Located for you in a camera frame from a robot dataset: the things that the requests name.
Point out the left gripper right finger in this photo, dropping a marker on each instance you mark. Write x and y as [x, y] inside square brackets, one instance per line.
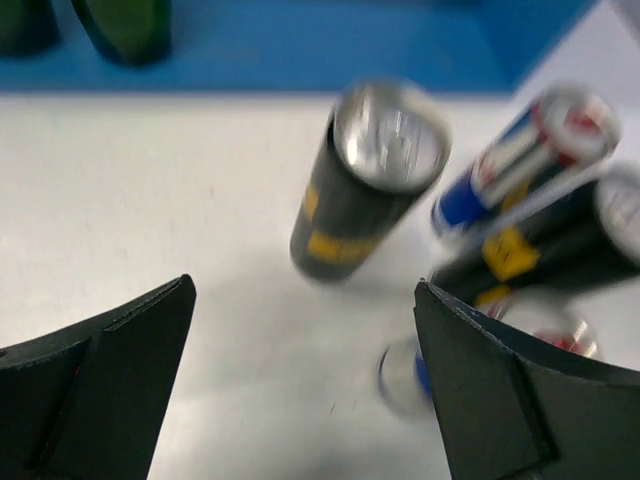
[511, 406]

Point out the blue and yellow shelf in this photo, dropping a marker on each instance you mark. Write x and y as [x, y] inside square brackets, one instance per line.
[449, 47]

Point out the green bottle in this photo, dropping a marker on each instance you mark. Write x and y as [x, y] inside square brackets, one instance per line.
[28, 27]
[129, 32]

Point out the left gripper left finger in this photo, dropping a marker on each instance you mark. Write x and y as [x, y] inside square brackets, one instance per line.
[88, 401]

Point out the black yellow can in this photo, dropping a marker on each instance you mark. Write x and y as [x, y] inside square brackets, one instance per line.
[585, 240]
[385, 145]

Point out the silver blue can front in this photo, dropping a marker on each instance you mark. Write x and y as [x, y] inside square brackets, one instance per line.
[402, 377]

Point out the silver blue can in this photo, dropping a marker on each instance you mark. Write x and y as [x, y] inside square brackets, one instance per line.
[565, 129]
[402, 377]

